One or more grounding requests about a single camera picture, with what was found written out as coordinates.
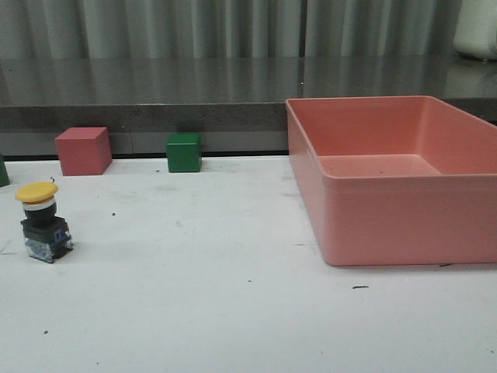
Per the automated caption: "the pink cube block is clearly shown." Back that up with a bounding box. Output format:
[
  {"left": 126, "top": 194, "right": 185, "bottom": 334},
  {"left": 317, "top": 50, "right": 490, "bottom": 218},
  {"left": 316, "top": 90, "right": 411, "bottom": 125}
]
[{"left": 55, "top": 127, "right": 112, "bottom": 176}]

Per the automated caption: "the green block at left edge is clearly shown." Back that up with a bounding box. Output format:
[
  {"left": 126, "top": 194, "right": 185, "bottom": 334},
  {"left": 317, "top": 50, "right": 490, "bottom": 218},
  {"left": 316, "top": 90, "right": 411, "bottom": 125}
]
[{"left": 0, "top": 154, "right": 10, "bottom": 187}]

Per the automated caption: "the yellow push button switch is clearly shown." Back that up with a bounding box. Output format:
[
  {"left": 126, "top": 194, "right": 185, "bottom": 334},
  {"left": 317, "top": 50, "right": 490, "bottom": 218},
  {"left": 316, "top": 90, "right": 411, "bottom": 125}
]
[{"left": 16, "top": 182, "right": 74, "bottom": 263}]

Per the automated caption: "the green cube block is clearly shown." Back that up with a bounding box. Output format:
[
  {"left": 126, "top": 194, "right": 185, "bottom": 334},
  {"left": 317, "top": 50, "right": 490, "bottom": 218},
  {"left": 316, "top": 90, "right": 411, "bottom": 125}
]
[{"left": 165, "top": 133, "right": 202, "bottom": 173}]

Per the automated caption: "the white appliance in background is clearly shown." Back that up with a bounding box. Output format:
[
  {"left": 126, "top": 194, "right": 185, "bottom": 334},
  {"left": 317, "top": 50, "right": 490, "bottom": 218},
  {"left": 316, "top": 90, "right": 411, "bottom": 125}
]
[{"left": 453, "top": 0, "right": 496, "bottom": 61}]

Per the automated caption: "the dark grey counter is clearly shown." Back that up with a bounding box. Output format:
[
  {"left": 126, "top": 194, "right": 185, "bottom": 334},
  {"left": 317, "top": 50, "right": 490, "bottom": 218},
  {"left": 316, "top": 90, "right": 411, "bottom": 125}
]
[{"left": 1, "top": 55, "right": 496, "bottom": 159}]

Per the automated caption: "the grey curtain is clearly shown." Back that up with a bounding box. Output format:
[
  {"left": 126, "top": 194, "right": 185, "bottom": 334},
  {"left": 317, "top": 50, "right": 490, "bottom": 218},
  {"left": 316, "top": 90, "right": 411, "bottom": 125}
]
[{"left": 1, "top": 1, "right": 461, "bottom": 59}]

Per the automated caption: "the pink plastic bin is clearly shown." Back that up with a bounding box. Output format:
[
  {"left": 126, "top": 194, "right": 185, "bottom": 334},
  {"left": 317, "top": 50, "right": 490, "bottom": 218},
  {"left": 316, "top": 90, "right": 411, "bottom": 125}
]
[{"left": 286, "top": 96, "right": 496, "bottom": 266}]

